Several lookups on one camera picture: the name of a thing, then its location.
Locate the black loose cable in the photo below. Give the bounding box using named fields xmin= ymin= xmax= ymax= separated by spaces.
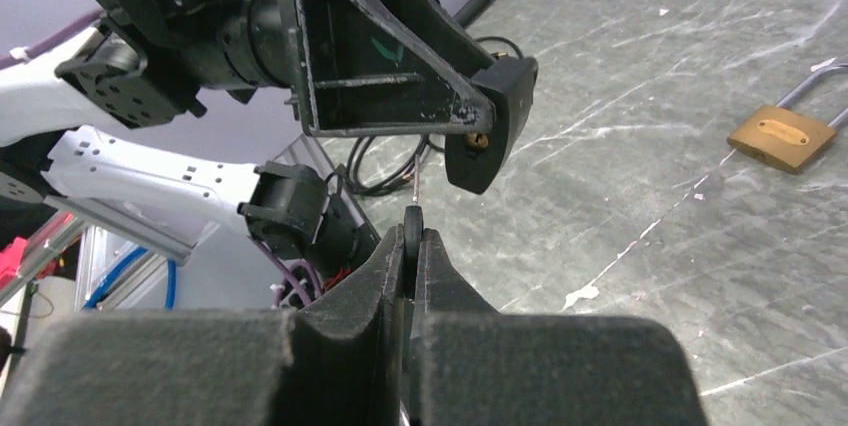
xmin=344 ymin=35 xmax=525 ymax=198

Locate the brass padlock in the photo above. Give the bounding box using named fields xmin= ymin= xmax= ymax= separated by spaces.
xmin=727 ymin=63 xmax=847 ymax=175

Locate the black padlock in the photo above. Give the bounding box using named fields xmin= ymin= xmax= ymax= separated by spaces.
xmin=444 ymin=56 xmax=539 ymax=195

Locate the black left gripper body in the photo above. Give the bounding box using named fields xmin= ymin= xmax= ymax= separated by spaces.
xmin=278 ymin=0 xmax=493 ymax=137

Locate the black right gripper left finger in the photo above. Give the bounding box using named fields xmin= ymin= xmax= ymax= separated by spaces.
xmin=1 ymin=225 xmax=406 ymax=425

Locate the black head key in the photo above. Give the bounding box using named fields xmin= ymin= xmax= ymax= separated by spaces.
xmin=402 ymin=154 xmax=424 ymax=299

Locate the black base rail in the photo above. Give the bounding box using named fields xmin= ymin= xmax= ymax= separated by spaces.
xmin=1 ymin=136 xmax=379 ymax=309

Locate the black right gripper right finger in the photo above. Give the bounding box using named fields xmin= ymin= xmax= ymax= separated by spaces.
xmin=409 ymin=229 xmax=707 ymax=425

